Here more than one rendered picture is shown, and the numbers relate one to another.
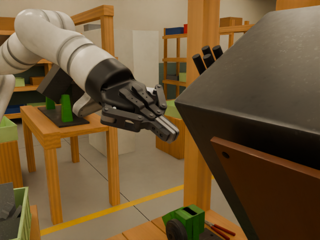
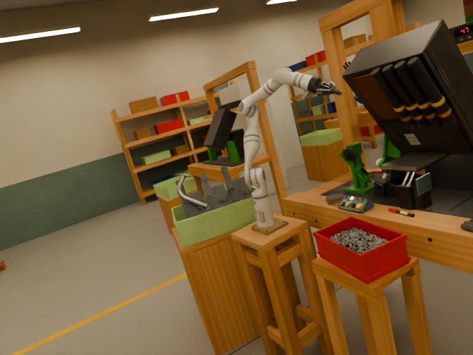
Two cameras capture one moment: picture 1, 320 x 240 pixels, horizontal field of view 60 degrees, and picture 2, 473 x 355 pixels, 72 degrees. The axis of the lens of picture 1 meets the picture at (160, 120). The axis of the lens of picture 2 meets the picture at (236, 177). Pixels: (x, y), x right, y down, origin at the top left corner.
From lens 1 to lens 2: 1.25 m
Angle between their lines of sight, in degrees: 10
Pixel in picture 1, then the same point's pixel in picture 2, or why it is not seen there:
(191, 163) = (348, 140)
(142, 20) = (261, 66)
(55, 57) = (293, 82)
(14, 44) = (271, 84)
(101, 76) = (313, 82)
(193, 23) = (329, 55)
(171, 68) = (301, 106)
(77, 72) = (303, 83)
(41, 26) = (286, 73)
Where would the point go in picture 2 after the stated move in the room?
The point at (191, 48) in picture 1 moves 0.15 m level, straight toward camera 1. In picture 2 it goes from (331, 70) to (333, 70)
